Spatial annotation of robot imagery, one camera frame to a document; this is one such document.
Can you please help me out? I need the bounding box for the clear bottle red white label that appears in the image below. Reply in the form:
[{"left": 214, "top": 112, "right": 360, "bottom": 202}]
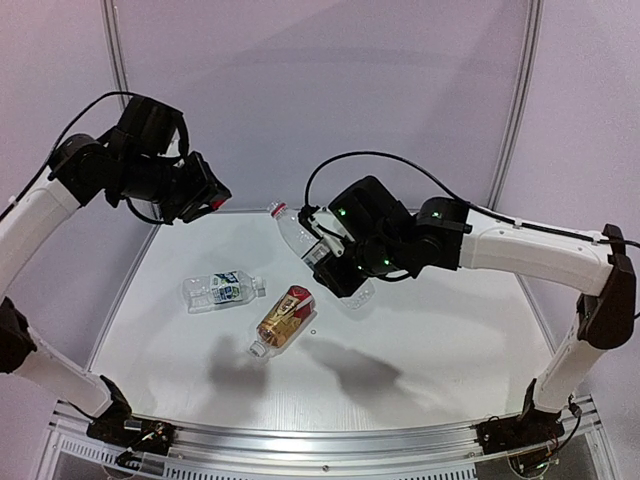
[{"left": 268, "top": 200, "right": 375, "bottom": 310}]

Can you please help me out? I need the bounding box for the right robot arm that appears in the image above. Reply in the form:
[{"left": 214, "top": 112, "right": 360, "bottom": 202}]
[{"left": 298, "top": 176, "right": 637, "bottom": 420}]

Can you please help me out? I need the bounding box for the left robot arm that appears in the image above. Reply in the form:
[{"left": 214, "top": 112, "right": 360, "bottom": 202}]
[{"left": 1, "top": 92, "right": 232, "bottom": 422}]

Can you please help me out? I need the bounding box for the gold red tea bottle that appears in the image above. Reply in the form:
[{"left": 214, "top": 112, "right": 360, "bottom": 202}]
[{"left": 248, "top": 285, "right": 316, "bottom": 362}]

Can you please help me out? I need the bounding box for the clear bottle blue label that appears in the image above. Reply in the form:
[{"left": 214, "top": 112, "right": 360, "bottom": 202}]
[{"left": 181, "top": 270, "right": 266, "bottom": 314}]

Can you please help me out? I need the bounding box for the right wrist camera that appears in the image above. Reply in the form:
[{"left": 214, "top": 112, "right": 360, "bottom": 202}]
[{"left": 298, "top": 204, "right": 346, "bottom": 257}]

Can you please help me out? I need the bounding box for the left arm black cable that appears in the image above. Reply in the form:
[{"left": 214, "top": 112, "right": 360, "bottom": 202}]
[{"left": 0, "top": 90, "right": 191, "bottom": 226}]

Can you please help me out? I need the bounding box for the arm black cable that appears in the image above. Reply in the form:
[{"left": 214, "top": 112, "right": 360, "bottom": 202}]
[
  {"left": 0, "top": 90, "right": 191, "bottom": 226},
  {"left": 303, "top": 152, "right": 640, "bottom": 321}
]

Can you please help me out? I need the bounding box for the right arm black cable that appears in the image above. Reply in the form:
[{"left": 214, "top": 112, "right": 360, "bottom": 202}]
[{"left": 303, "top": 152, "right": 640, "bottom": 321}]

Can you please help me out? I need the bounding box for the aluminium front rail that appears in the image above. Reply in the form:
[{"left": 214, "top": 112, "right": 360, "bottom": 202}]
[{"left": 34, "top": 397, "right": 616, "bottom": 479}]

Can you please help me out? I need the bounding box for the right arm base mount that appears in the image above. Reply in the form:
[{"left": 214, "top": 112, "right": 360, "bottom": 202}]
[{"left": 472, "top": 379, "right": 582, "bottom": 456}]

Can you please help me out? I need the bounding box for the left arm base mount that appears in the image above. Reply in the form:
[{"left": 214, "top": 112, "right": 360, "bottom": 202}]
[{"left": 85, "top": 377, "right": 175, "bottom": 457}]

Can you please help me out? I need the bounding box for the right aluminium corner post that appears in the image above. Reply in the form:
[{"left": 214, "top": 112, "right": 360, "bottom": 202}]
[{"left": 486, "top": 0, "right": 544, "bottom": 210}]

